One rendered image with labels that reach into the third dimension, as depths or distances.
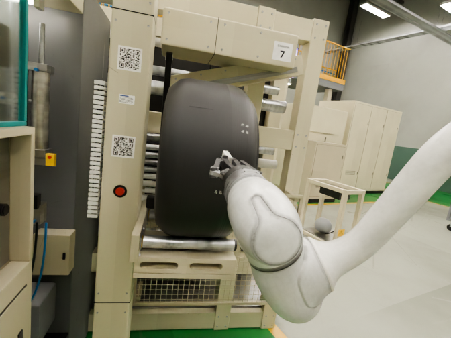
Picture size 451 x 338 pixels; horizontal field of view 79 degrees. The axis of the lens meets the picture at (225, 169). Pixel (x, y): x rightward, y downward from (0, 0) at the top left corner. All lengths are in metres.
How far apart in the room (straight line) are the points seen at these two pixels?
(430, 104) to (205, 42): 12.07
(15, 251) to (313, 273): 0.77
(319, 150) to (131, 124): 4.94
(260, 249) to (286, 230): 0.04
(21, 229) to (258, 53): 1.09
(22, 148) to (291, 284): 0.72
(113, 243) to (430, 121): 12.41
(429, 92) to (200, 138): 12.55
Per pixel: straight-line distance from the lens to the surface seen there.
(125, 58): 1.01
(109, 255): 1.13
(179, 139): 0.79
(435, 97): 13.00
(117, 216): 1.07
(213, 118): 0.83
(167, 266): 1.04
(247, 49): 1.33
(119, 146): 1.01
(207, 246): 1.02
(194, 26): 1.31
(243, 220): 0.40
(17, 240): 0.94
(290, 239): 0.39
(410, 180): 0.53
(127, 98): 1.00
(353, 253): 0.54
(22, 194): 0.89
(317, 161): 5.69
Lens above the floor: 1.34
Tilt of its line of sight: 9 degrees down
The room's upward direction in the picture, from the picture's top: 8 degrees clockwise
